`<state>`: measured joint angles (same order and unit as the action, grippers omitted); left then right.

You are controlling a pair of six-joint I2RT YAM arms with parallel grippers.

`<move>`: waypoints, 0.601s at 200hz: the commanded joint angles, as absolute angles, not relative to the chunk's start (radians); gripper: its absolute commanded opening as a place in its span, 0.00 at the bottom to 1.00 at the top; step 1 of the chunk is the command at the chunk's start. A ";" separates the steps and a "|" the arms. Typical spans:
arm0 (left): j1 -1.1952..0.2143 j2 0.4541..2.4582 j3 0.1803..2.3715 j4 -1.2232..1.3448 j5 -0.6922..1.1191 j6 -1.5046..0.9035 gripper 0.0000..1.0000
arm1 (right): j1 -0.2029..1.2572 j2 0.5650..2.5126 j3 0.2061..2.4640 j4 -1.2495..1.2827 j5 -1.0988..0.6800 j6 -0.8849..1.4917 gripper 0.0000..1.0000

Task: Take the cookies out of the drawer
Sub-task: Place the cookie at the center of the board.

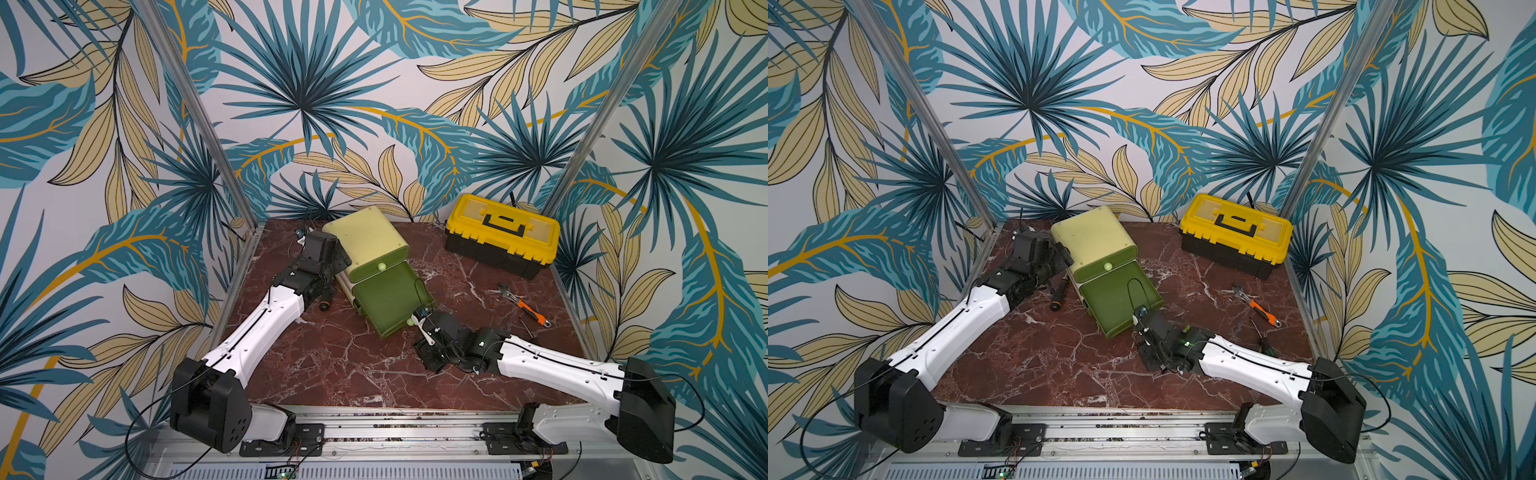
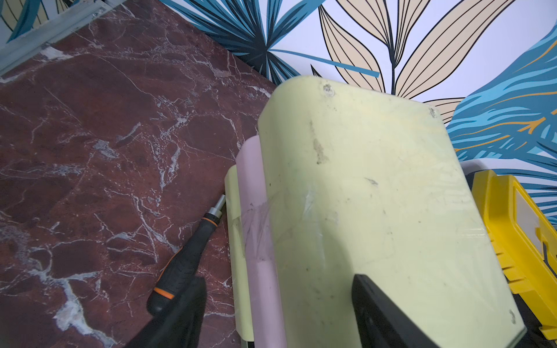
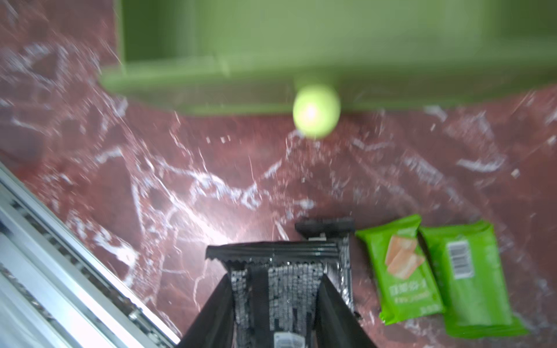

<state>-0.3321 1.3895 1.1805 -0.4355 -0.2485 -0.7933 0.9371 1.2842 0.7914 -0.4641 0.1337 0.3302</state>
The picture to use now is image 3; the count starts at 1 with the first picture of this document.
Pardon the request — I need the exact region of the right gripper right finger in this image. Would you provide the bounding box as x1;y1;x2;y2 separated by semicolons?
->
315;275;376;348

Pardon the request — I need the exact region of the aluminium front rail frame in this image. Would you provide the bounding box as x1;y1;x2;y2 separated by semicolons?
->
1;167;179;347

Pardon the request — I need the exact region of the green cookie packet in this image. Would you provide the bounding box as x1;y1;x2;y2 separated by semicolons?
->
355;215;445;326
419;220;529;339

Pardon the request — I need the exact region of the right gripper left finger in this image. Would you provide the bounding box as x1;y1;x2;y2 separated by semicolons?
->
176;274;235;348

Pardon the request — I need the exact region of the green drawer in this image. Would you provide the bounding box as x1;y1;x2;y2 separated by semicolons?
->
100;1;556;116

